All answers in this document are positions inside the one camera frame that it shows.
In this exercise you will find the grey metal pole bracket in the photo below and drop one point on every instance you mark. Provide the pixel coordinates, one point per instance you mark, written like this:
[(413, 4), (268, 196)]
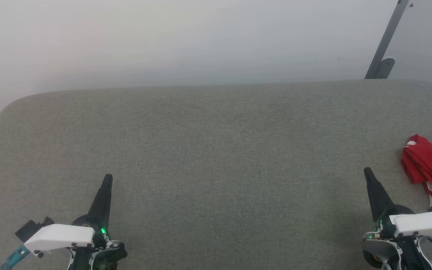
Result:
[(385, 67)]

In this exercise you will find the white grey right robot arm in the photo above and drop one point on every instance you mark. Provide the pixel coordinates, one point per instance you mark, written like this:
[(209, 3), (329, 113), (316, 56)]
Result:
[(392, 253)]

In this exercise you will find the grey metal pole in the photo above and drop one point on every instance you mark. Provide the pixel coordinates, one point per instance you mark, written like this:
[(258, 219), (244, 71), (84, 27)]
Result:
[(388, 33)]

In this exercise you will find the teal left camera connector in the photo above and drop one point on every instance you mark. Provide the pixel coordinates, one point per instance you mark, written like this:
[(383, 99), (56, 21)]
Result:
[(15, 257)]

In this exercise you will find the grey fabric sofa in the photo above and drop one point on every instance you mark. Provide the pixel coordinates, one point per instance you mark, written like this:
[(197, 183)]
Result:
[(219, 157)]

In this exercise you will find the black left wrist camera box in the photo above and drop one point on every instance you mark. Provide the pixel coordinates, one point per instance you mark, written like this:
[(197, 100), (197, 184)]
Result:
[(32, 228)]

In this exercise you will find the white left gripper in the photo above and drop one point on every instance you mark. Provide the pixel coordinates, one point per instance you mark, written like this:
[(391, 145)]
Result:
[(62, 236)]

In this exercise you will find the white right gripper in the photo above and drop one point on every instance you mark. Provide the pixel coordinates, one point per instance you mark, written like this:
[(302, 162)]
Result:
[(422, 225)]

